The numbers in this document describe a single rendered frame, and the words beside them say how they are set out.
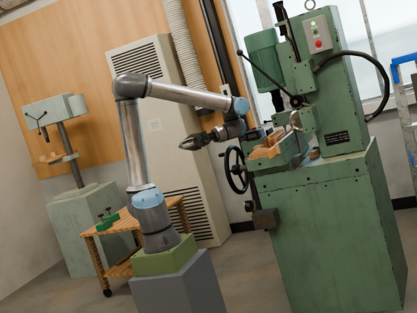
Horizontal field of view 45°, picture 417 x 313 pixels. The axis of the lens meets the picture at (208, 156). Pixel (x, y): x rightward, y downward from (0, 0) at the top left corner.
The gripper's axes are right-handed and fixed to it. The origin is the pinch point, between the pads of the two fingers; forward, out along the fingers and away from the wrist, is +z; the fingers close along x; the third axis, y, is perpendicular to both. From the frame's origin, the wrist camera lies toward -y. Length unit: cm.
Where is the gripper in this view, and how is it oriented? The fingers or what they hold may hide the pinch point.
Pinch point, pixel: (180, 146)
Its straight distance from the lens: 265.3
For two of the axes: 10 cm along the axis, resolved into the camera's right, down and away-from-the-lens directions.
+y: 3.0, -1.4, -9.4
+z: -9.0, 2.9, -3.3
